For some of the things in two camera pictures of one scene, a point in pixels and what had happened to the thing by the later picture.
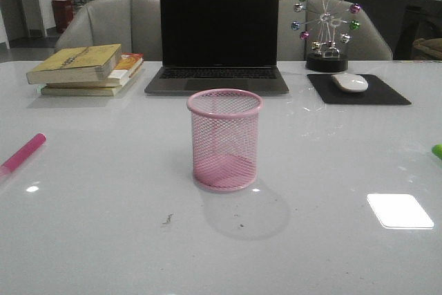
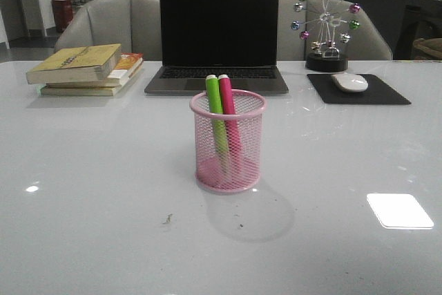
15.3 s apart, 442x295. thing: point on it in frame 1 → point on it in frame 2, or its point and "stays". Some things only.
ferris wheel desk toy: [326, 55] stays
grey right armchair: [322, 18] stays
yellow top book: [84, 63] stays
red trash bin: [63, 13] stays
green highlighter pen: [437, 150] → [215, 105]
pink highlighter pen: [22, 153] → [226, 91]
